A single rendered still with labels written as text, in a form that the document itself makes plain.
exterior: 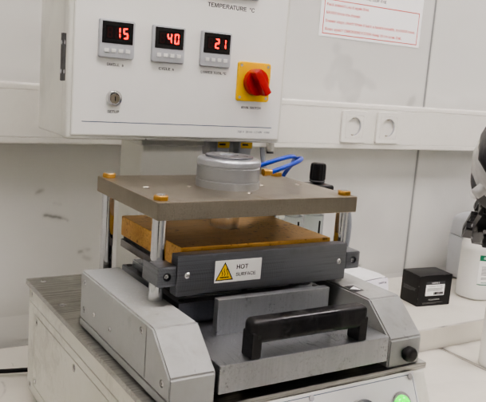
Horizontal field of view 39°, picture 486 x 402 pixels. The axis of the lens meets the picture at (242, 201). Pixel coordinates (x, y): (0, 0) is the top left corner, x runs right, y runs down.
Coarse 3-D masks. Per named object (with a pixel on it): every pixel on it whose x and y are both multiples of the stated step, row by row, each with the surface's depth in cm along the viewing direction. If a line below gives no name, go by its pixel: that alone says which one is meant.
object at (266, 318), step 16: (352, 304) 75; (256, 320) 68; (272, 320) 69; (288, 320) 70; (304, 320) 71; (320, 320) 72; (336, 320) 73; (352, 320) 74; (256, 336) 68; (272, 336) 69; (288, 336) 70; (352, 336) 76; (256, 352) 68
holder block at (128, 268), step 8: (128, 264) 89; (128, 272) 87; (136, 272) 86; (144, 280) 83; (280, 288) 84; (288, 288) 84; (168, 296) 78; (208, 296) 79; (216, 296) 79; (224, 296) 80; (176, 304) 76; (184, 304) 76; (192, 304) 77; (200, 304) 77; (208, 304) 78; (184, 312) 76; (192, 312) 77; (200, 312) 77; (208, 312) 78; (200, 320) 78; (208, 320) 78
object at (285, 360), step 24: (312, 288) 80; (216, 312) 74; (240, 312) 75; (264, 312) 77; (216, 336) 74; (240, 336) 74; (312, 336) 76; (336, 336) 77; (384, 336) 78; (216, 360) 68; (240, 360) 68; (264, 360) 69; (288, 360) 71; (312, 360) 72; (336, 360) 74; (360, 360) 76; (384, 360) 78; (216, 384) 67; (240, 384) 68; (264, 384) 70
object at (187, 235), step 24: (144, 216) 89; (264, 216) 95; (144, 240) 82; (168, 240) 77; (192, 240) 78; (216, 240) 79; (240, 240) 80; (264, 240) 81; (288, 240) 82; (312, 240) 84
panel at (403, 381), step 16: (352, 384) 75; (368, 384) 77; (384, 384) 78; (400, 384) 79; (272, 400) 70; (288, 400) 71; (304, 400) 72; (320, 400) 73; (336, 400) 74; (352, 400) 75; (384, 400) 77; (416, 400) 79
